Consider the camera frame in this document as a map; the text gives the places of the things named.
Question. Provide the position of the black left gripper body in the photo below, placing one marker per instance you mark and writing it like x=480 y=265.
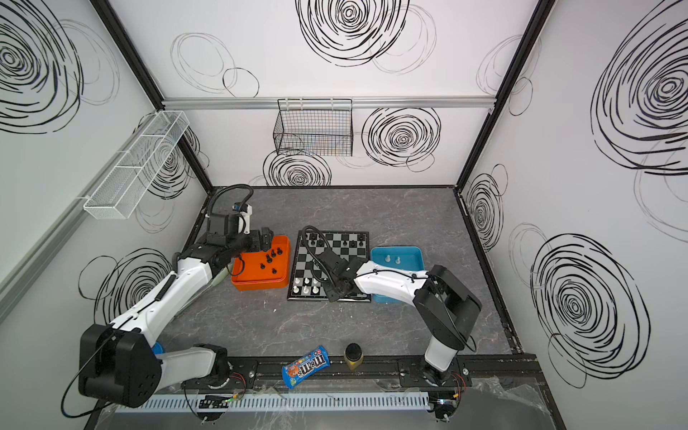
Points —
x=259 y=239

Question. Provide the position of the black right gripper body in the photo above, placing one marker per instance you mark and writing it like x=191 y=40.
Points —
x=327 y=263

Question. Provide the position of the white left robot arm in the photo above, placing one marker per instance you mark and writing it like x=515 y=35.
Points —
x=117 y=363

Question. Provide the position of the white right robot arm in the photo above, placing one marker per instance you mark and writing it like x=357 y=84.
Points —
x=446 y=306

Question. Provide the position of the orange plastic tray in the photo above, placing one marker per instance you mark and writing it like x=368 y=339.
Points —
x=264 y=270

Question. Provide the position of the blue plastic tray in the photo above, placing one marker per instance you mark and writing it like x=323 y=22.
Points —
x=408 y=259

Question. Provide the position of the yellow jar black lid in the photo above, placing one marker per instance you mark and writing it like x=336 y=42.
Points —
x=353 y=356

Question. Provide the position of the blue candy bag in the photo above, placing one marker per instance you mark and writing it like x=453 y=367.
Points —
x=302 y=368

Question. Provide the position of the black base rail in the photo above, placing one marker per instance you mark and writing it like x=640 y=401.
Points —
x=407 y=371

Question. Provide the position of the clear wall shelf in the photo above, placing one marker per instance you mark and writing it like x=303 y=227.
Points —
x=123 y=188

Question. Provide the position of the black wire basket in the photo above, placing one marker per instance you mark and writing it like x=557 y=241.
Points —
x=323 y=127

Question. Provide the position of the white slotted cable duct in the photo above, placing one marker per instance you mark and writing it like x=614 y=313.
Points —
x=279 y=402

